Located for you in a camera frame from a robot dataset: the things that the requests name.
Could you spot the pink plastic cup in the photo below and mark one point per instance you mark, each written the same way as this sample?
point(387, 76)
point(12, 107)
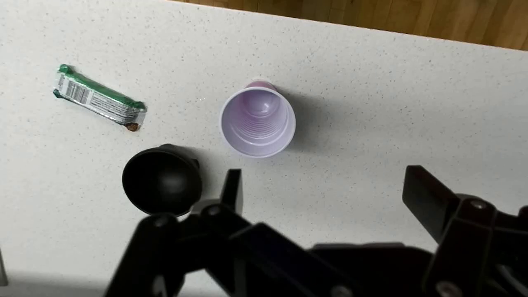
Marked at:
point(258, 120)

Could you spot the green candy bar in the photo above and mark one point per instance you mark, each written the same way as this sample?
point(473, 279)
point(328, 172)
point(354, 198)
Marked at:
point(100, 99)

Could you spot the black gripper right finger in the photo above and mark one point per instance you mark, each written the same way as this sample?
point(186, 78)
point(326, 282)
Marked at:
point(481, 249)

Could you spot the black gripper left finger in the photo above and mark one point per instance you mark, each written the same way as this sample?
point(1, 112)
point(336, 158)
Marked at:
point(245, 259)

